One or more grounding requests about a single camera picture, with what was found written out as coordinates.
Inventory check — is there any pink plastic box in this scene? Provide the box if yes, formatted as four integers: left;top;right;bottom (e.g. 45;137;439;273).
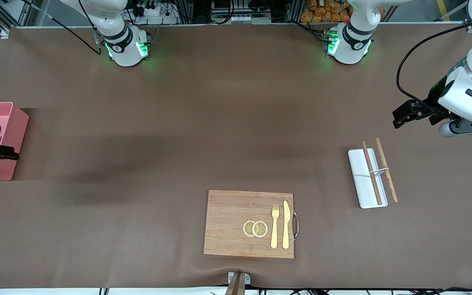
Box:
0;102;30;182

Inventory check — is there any yellow plastic knife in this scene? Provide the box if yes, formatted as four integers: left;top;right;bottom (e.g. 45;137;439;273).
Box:
282;200;291;250

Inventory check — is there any brown wooden mount bar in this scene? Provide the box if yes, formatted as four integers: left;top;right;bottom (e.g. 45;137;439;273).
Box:
225;272;246;295

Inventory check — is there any grey metal mount bracket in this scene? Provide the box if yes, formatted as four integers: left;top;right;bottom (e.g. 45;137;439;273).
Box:
227;271;251;286

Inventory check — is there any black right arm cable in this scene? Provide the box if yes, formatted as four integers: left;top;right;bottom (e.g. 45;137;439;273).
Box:
0;0;102;146

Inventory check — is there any wooden cutting board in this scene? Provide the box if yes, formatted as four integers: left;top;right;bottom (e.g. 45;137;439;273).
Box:
203;190;300;259

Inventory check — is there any pile of orange snack packs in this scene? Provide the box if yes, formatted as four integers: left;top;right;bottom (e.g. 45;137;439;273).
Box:
300;0;353;23

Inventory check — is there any yellow plastic fork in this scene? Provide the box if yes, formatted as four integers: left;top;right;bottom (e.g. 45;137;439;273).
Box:
270;204;280;249

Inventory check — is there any light brown chopstick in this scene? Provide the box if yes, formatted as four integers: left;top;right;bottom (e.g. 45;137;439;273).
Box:
375;138;399;203

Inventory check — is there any white rectangular tray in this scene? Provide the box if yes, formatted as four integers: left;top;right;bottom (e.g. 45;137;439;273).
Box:
347;148;389;209

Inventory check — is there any dark brown chopstick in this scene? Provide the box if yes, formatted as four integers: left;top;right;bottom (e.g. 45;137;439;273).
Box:
361;141;383;206

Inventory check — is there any white power strip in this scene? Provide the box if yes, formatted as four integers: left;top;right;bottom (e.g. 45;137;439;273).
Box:
132;0;179;26

